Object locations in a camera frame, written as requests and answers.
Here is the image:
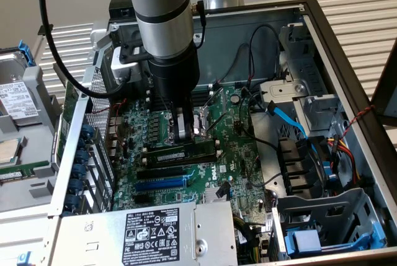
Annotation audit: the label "black SATA plug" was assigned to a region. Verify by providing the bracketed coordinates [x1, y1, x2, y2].
[216, 181, 233, 201]

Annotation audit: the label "open metal PC case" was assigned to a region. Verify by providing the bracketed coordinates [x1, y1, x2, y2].
[48, 0, 397, 266]

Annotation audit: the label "CPU socket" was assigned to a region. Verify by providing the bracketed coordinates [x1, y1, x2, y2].
[164, 104, 215, 148]

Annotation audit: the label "braided multicolour cable bundle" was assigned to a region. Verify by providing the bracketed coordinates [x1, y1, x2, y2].
[232, 215, 275, 266]

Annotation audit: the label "dark flat panel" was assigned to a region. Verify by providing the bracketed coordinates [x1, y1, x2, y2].
[370, 38, 397, 127]

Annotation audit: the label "silver power supply box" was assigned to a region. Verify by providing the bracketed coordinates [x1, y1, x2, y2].
[51, 200, 239, 266]

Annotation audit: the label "thin metal locking lever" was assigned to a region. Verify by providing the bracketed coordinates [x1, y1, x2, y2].
[206, 111, 227, 133]

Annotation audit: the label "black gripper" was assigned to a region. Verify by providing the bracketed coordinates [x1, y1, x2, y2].
[147, 47, 201, 142]

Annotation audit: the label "metal disk bay cage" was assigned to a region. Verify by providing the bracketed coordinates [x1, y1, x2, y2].
[268, 187, 388, 262]

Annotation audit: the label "black power cable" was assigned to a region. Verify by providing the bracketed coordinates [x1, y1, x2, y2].
[238, 87, 280, 153]

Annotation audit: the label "metal drive cage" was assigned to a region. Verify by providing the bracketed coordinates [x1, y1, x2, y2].
[259, 22, 345, 132]

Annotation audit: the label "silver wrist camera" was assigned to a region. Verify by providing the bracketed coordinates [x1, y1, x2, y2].
[110, 44, 153, 86]

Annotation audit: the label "silver finned heat sink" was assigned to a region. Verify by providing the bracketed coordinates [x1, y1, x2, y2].
[203, 187, 232, 204]

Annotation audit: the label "black box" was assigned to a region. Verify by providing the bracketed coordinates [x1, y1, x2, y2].
[107, 0, 139, 27]

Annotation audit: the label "blue expansion slot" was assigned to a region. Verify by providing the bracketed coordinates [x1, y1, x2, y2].
[134, 177, 188, 193]

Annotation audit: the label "blue disk bracket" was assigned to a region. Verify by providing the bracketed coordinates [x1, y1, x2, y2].
[284, 221, 388, 259]

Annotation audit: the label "silver CPU chip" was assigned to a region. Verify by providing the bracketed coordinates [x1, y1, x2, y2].
[0, 138, 21, 165]

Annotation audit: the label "red and black twisted wire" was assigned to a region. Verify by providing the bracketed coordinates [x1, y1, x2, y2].
[339, 104, 377, 140]
[101, 97, 128, 138]

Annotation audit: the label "silver socket cover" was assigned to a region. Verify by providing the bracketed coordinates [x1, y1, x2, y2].
[203, 87, 225, 122]

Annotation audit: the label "long black expansion slot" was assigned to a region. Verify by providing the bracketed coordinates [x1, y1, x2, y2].
[135, 165, 184, 180]

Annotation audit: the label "blue slot retainer bar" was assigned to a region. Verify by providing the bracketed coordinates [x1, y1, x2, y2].
[61, 122, 96, 218]

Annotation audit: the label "green RAM stick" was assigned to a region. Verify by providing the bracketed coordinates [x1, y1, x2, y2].
[0, 166, 50, 184]
[145, 147, 217, 164]

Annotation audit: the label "thin cable with angled plug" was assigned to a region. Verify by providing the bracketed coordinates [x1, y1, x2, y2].
[191, 0, 208, 50]

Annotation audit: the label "hard disk with blue bracket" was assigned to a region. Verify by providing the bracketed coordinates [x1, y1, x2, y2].
[0, 39, 43, 126]

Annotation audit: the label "red and yellow power wires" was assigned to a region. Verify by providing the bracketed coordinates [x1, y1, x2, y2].
[328, 134, 364, 188]

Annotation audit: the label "green Dell motherboard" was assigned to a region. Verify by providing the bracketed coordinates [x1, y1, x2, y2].
[110, 84, 270, 216]

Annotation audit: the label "grey plastic parts rack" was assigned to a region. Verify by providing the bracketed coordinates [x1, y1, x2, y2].
[0, 64, 65, 214]

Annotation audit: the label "thick black camera cable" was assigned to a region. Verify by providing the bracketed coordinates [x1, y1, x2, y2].
[37, 0, 134, 99]

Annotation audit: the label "RAM slot with white latches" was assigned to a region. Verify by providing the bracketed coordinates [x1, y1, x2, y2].
[141, 140, 221, 154]
[147, 84, 215, 94]
[147, 92, 215, 102]
[140, 153, 223, 171]

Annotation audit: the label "blue SATA wire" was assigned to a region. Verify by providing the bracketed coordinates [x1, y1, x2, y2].
[265, 100, 320, 155]

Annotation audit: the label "black cable clip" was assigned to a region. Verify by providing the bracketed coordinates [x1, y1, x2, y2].
[37, 23, 54, 36]

